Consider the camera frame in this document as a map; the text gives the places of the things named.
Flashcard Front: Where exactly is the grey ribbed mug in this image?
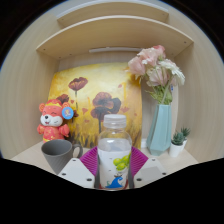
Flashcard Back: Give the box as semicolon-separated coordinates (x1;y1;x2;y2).
40;139;84;176

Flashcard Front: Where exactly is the light wooden shelf unit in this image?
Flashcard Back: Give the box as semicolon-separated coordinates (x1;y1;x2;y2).
35;0;195;61

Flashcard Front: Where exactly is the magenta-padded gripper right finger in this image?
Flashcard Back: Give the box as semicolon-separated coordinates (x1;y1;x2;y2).
128;145;168;190

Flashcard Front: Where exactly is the pink and white flower bouquet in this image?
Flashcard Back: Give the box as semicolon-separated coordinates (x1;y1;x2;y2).
127;44;186;106

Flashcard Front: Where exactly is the succulent in white pot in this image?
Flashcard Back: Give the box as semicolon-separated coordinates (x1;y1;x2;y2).
179;126;192;148
168;131;185;158

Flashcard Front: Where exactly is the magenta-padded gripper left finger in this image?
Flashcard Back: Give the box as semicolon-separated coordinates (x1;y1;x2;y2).
57;145;101;190

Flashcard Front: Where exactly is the yellow poppy flower painting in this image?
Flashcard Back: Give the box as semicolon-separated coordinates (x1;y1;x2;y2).
47;62;144;149

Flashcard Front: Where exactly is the pale teal faceted vase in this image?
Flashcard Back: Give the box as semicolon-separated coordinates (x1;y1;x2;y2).
145;103;173;157

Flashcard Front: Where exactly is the red plush toy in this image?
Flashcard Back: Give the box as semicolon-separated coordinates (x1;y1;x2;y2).
36;98;75;144

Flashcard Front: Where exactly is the clear plastic drink bottle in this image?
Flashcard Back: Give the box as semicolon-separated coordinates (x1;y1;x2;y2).
97;113;133;190

